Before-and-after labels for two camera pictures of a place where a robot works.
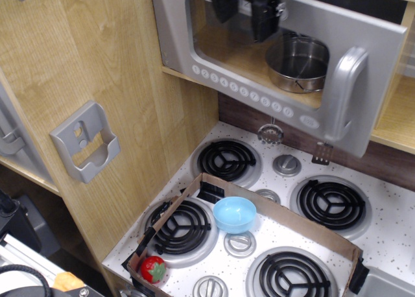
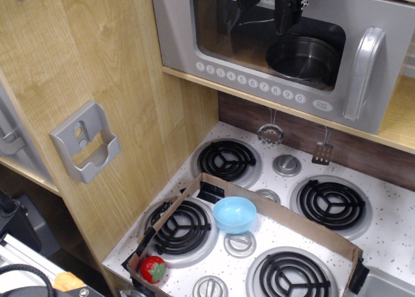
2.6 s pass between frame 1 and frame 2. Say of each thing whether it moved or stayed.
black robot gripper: moved
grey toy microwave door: moved
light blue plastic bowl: stayed
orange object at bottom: stayed
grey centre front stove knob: stayed
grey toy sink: stayed
